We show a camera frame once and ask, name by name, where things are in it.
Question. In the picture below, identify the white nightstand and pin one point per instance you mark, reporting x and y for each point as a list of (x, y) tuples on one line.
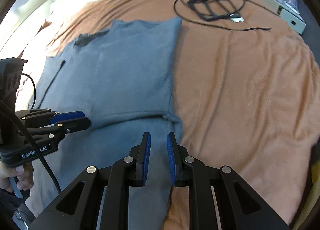
[(290, 20)]

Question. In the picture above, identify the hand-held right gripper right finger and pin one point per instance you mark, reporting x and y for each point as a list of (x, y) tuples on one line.
[(171, 160)]

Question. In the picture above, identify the person's left hand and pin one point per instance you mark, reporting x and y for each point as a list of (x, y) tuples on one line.
[(22, 177)]

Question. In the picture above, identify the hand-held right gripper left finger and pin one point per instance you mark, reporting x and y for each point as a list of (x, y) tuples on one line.
[(147, 160)]

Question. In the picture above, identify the cream padded headboard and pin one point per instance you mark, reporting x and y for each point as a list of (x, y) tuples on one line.
[(37, 2)]

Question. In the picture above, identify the grey t-shirt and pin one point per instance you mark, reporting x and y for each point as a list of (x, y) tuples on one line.
[(125, 75)]

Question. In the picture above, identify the black rectangular frames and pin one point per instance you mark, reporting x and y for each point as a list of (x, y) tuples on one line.
[(215, 17)]

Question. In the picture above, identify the small silver packet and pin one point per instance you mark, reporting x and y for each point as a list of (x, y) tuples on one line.
[(237, 19)]

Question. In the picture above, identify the person's left forearm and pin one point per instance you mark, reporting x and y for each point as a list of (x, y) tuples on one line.
[(7, 200)]

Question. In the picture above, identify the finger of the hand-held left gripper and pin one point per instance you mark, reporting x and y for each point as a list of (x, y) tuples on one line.
[(67, 115), (75, 125)]

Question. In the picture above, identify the orange blanket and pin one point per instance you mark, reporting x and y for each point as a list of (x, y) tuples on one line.
[(237, 95)]

